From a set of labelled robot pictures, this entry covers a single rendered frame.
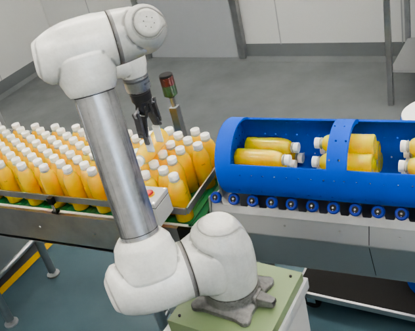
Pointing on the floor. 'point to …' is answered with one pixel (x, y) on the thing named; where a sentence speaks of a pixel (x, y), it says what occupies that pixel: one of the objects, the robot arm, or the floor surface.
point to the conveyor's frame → (50, 220)
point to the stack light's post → (178, 119)
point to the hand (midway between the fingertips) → (153, 139)
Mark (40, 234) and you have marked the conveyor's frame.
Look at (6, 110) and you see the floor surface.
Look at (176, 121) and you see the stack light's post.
